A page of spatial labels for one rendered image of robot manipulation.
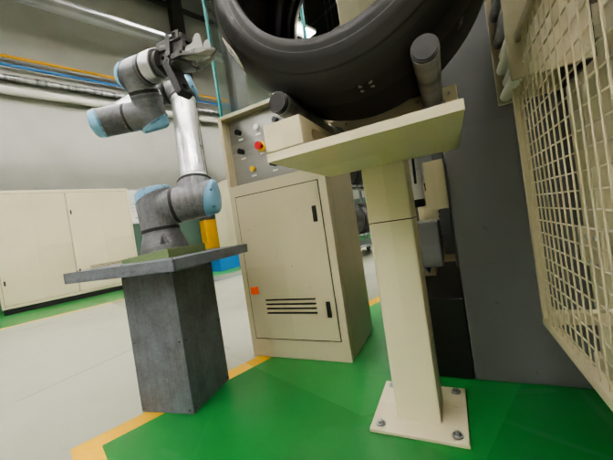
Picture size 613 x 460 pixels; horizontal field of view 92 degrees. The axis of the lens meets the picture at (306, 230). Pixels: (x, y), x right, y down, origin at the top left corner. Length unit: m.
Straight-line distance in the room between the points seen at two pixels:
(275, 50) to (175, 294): 0.91
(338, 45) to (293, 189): 0.87
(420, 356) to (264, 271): 0.84
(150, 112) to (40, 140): 7.63
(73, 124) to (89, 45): 2.07
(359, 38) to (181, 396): 1.28
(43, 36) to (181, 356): 8.94
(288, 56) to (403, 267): 0.63
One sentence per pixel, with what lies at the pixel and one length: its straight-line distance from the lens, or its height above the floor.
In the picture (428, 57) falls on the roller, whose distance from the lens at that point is 0.58.
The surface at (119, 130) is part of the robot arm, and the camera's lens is 1.18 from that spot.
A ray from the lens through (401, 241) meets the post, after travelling 0.91.
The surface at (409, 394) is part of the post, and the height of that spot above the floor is 0.09.
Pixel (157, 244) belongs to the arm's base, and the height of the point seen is 0.66.
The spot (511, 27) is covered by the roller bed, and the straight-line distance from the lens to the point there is 0.93.
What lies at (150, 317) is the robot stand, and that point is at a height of 0.38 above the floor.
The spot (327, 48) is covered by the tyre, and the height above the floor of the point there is 0.95.
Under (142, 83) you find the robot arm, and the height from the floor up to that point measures 1.15.
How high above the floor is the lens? 0.64
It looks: 1 degrees down
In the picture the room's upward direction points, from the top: 9 degrees counter-clockwise
